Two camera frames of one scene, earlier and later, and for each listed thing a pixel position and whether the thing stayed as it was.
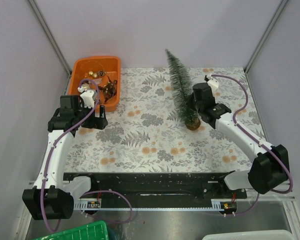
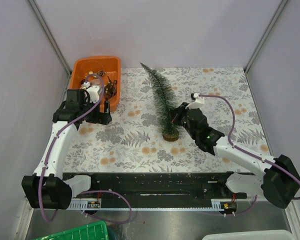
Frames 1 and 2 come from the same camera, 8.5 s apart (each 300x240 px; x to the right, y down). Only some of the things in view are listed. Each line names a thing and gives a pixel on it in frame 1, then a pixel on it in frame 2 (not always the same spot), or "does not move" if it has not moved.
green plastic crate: x=95 y=231 does not move
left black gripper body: x=95 y=122 -> x=95 y=116
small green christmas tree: x=183 y=89 -> x=165 y=97
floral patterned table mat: x=147 y=133 does not move
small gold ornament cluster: x=101 y=73 does not move
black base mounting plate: x=163 y=185 does not move
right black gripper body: x=193 y=105 -> x=178 y=117
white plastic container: x=274 y=235 does not move
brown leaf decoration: x=109 y=90 does not move
